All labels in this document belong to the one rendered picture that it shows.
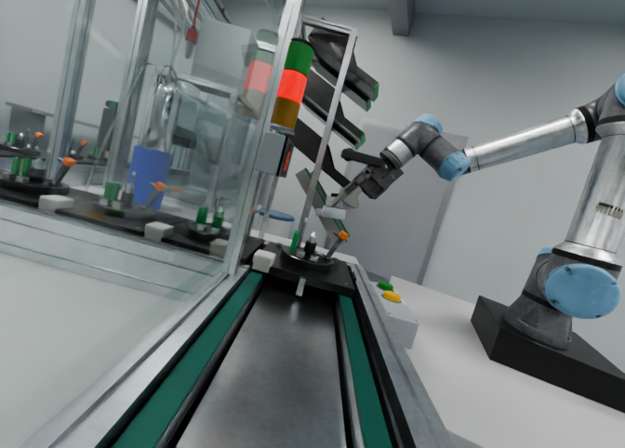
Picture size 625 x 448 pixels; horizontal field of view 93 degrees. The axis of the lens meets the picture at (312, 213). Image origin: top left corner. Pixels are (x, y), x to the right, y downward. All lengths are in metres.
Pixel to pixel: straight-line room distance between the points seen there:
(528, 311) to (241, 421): 0.78
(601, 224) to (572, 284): 0.14
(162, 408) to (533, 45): 4.49
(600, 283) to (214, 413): 0.73
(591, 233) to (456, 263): 3.23
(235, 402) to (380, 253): 3.64
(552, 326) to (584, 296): 0.18
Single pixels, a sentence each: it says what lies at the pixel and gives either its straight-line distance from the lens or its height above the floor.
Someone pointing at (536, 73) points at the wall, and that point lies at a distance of 4.41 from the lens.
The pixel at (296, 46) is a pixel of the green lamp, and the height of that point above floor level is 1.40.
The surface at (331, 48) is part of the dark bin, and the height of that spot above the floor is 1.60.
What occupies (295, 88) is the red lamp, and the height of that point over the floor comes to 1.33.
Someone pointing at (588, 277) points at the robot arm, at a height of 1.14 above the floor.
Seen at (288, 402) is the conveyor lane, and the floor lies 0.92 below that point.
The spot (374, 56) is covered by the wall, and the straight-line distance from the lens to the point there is 4.47.
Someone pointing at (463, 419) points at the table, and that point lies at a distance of 0.66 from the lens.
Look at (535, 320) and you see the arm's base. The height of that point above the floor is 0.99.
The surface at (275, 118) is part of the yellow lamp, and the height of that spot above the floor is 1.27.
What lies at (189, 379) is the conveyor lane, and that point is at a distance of 0.37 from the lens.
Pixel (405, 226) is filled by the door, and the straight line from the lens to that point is 3.91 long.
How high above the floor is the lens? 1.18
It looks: 6 degrees down
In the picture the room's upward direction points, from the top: 15 degrees clockwise
